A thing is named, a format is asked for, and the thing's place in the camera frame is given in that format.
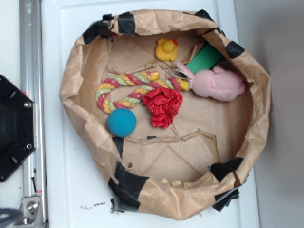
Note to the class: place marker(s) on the brown paper bag bin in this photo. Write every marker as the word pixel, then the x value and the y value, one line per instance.
pixel 209 149

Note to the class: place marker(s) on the blue foam ball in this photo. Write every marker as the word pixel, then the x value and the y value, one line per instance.
pixel 121 122

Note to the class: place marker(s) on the yellow rubber duck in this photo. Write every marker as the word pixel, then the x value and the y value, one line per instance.
pixel 166 49

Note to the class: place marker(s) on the pink plush bunny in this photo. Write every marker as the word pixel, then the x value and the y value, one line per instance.
pixel 217 83

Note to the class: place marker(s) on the green foam block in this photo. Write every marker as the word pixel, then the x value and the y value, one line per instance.
pixel 206 58

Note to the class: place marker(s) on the white plastic tray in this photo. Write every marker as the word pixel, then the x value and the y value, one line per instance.
pixel 78 196

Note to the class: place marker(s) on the multicolour rope toy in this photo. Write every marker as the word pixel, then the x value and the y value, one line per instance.
pixel 146 80

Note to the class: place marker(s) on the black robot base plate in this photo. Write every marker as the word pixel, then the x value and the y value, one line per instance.
pixel 16 128

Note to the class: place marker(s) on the aluminium rail frame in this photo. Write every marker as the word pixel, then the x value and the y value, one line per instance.
pixel 34 204

